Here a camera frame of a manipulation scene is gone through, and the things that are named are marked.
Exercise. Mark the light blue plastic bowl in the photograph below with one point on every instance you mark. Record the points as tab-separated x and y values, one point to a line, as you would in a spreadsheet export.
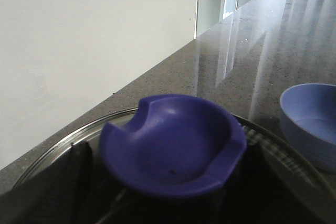
307	119

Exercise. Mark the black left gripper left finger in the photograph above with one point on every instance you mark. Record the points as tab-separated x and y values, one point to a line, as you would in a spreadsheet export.
56	195

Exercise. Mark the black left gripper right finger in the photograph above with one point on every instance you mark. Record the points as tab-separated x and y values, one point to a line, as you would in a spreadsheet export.
255	194

